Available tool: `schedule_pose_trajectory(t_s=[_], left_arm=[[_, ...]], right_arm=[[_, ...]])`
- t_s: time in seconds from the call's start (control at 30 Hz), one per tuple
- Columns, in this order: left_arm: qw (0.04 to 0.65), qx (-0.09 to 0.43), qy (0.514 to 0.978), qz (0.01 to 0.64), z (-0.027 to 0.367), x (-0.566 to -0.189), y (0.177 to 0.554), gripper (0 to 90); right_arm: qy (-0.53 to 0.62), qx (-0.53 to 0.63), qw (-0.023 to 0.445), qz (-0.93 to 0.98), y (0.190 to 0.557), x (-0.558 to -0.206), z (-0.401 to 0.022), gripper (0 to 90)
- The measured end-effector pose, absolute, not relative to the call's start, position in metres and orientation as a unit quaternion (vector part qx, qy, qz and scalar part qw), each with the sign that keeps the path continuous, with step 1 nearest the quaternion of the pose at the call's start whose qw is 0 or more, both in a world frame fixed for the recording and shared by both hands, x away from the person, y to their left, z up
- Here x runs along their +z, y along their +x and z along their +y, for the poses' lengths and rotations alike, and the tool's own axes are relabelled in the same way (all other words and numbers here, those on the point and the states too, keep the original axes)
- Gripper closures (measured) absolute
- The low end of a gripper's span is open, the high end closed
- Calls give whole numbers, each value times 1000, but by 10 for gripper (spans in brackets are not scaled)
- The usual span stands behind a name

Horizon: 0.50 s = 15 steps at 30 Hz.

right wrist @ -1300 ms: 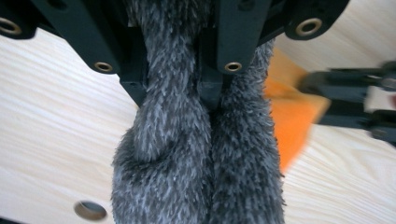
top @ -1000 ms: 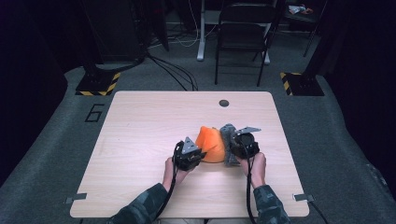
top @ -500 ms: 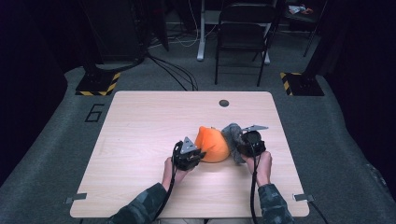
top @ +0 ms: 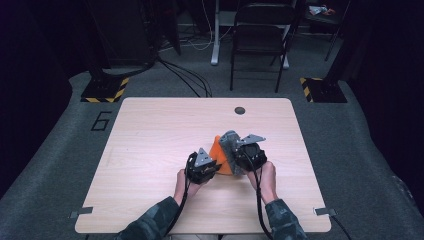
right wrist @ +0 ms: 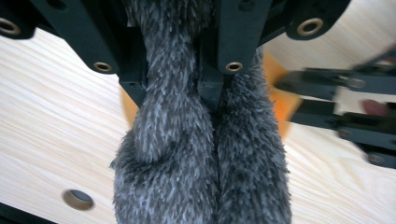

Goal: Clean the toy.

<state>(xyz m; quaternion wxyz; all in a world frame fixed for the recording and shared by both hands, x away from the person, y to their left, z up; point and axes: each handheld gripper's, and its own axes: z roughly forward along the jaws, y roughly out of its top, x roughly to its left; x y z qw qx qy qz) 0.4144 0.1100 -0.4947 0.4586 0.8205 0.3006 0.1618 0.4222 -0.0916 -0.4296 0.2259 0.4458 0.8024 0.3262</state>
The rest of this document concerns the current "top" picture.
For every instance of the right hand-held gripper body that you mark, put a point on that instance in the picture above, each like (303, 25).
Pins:
(251, 156)

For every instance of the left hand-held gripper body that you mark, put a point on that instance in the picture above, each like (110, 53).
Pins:
(198, 171)

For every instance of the orange plush toy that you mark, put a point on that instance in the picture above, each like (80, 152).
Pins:
(220, 158)

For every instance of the grey cloth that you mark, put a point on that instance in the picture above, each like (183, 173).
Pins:
(230, 150)

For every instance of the person's left hand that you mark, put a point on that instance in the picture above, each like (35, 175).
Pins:
(183, 188)

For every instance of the person's right hand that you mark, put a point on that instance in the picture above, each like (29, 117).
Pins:
(266, 183)

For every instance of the dark round table grommet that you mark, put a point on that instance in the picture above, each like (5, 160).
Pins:
(239, 110)

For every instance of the black stand base striped edge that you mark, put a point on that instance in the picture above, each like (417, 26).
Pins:
(103, 90)
(325, 90)

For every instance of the black folding chair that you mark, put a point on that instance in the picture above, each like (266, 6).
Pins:
(260, 36)

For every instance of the white desk leg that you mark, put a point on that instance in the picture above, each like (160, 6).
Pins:
(215, 40)

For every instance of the black cabinet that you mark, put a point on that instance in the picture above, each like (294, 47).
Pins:
(123, 33)

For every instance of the orange and white items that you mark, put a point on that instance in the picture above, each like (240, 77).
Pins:
(320, 10)

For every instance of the grey metal table bracket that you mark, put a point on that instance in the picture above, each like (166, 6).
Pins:
(325, 211)
(81, 211)

